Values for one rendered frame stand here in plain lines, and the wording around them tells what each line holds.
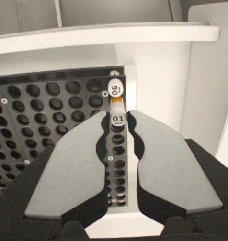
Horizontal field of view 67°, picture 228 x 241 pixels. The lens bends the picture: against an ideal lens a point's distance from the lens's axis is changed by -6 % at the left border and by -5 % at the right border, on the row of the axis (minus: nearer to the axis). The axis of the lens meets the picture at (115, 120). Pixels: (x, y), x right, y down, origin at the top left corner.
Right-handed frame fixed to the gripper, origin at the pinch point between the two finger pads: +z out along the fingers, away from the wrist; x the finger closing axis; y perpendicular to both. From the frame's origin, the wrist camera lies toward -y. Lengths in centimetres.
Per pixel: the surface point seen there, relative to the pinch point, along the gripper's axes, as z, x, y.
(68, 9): 94, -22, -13
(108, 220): 17.9, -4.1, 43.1
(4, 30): 32.8, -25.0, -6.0
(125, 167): 3.9, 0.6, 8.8
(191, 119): 7.5, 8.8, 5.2
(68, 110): 3.8, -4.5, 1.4
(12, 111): 3.7, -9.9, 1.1
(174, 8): 93, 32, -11
